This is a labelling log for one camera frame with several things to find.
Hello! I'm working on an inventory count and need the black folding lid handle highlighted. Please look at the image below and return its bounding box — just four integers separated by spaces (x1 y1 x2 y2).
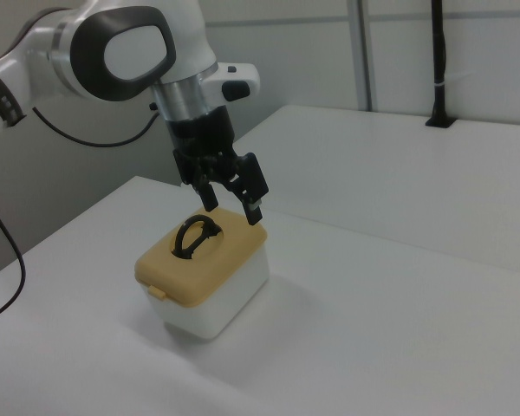
171 214 222 260

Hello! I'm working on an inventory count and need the silver partition post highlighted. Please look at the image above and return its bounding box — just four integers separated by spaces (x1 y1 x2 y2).
354 0 374 112

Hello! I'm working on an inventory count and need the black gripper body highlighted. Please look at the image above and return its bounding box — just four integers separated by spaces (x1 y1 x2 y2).
164 106 238 179

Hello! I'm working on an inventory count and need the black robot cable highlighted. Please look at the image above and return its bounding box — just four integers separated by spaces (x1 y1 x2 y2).
0 106 158 325

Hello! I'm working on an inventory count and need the white plastic tool case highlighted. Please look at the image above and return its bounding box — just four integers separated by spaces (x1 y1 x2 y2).
149 242 270 341

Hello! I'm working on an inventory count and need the black pole with base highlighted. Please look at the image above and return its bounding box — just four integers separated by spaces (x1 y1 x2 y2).
424 0 456 129

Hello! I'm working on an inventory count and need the tan plastic case lid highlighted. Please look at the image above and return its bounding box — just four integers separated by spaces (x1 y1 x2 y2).
133 207 269 309

